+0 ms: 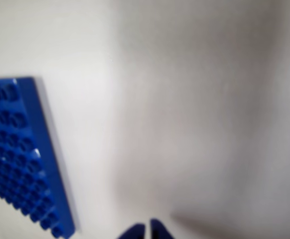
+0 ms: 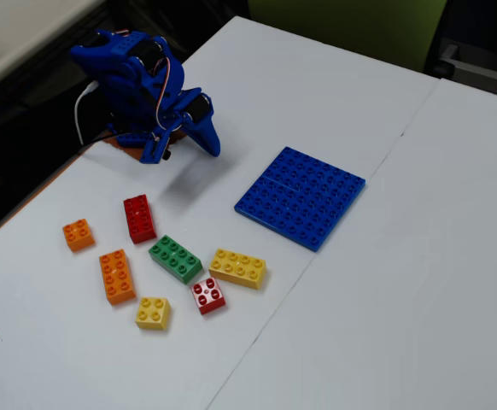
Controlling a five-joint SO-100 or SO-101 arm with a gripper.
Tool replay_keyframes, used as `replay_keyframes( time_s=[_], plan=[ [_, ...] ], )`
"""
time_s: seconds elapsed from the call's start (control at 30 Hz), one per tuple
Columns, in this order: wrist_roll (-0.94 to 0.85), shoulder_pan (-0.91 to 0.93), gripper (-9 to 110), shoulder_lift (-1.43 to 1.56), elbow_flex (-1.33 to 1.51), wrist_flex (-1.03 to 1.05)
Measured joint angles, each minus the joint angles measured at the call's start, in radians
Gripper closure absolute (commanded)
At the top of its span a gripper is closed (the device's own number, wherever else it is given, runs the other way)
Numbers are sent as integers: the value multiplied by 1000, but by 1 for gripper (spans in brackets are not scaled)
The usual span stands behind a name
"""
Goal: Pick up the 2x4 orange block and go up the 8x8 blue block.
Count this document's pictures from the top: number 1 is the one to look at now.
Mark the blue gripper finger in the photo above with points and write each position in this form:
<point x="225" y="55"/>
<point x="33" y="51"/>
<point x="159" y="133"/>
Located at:
<point x="158" y="231"/>
<point x="136" y="232"/>

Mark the blue 8x8 studded baseplate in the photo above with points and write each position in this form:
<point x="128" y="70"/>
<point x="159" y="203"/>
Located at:
<point x="13" y="149"/>

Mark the white foam board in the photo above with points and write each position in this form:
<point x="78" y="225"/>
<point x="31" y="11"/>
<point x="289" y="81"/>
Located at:
<point x="90" y="62"/>

